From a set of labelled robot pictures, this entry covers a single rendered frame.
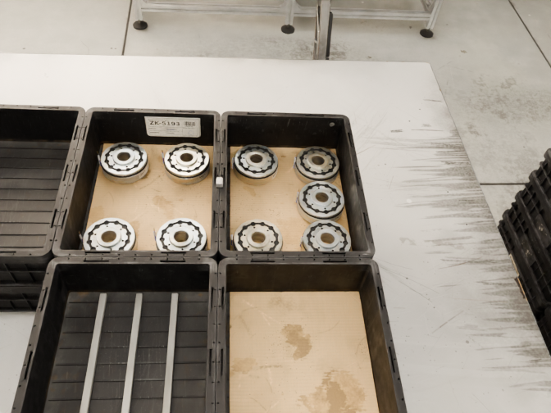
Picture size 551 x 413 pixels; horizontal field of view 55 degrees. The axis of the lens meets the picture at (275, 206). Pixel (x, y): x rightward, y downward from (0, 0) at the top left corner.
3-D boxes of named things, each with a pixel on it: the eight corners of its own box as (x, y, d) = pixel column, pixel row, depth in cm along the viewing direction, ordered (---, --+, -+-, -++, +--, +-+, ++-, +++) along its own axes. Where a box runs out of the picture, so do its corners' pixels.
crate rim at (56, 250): (88, 114, 121) (87, 106, 119) (220, 118, 124) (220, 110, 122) (52, 263, 97) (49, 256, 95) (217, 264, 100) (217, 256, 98)
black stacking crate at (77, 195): (97, 144, 129) (88, 108, 120) (220, 147, 132) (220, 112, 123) (66, 288, 104) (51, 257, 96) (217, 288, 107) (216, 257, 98)
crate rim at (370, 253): (220, 118, 124) (220, 110, 122) (347, 121, 127) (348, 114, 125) (218, 264, 100) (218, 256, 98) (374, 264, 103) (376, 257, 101)
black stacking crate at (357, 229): (221, 147, 132) (221, 112, 123) (339, 150, 135) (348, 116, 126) (219, 288, 107) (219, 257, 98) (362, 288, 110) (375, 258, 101)
